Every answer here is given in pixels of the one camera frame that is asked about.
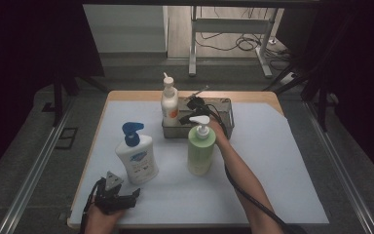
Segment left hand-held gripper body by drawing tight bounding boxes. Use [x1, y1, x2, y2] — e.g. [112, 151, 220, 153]
[93, 171, 127, 215]

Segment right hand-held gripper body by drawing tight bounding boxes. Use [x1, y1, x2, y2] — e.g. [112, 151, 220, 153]
[188, 85, 214, 119]

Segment metal mesh basket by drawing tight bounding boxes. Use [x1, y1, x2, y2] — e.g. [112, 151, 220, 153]
[161, 96, 236, 140]

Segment cream pump bottle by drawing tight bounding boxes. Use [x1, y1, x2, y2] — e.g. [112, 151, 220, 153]
[160, 71, 180, 128]

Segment white bottle with blue pump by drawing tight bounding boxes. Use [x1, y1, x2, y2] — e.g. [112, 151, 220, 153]
[114, 121, 160, 185]

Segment green bottle with white pump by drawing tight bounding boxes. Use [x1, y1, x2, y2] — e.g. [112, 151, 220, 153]
[187, 115, 217, 176]

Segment person's left hand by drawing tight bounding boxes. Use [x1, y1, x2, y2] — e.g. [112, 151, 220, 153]
[85, 204, 125, 234]

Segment person's right hand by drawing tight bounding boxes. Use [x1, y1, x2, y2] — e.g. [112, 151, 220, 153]
[207, 117, 231, 149]

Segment pale blue table mat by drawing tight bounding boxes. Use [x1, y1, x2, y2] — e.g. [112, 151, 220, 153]
[69, 99, 329, 227]

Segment white power strip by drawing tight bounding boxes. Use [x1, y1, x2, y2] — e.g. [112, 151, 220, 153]
[279, 71, 298, 87]

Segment black metal stand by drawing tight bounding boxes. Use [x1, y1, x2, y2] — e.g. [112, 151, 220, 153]
[52, 69, 109, 128]
[262, 62, 330, 133]

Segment dark curtain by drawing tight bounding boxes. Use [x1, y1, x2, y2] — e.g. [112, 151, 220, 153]
[0, 0, 105, 184]
[277, 0, 374, 191]

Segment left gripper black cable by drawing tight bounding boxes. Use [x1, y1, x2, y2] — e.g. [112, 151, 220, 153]
[79, 178, 104, 234]

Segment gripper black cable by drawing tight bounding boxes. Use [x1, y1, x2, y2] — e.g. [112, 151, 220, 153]
[206, 103, 295, 234]
[79, 178, 104, 234]

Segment black floor bracket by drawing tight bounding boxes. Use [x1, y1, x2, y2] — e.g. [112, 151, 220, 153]
[55, 127, 79, 151]

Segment aluminium floor rail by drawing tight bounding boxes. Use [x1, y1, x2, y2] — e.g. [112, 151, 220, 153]
[0, 97, 76, 234]
[302, 100, 374, 234]

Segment black floor cables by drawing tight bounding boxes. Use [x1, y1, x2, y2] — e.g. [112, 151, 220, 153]
[196, 6, 293, 71]

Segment white metal desk frame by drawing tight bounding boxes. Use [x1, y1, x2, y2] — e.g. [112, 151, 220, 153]
[188, 6, 279, 79]

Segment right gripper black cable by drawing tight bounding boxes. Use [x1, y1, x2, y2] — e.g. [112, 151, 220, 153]
[206, 103, 295, 234]

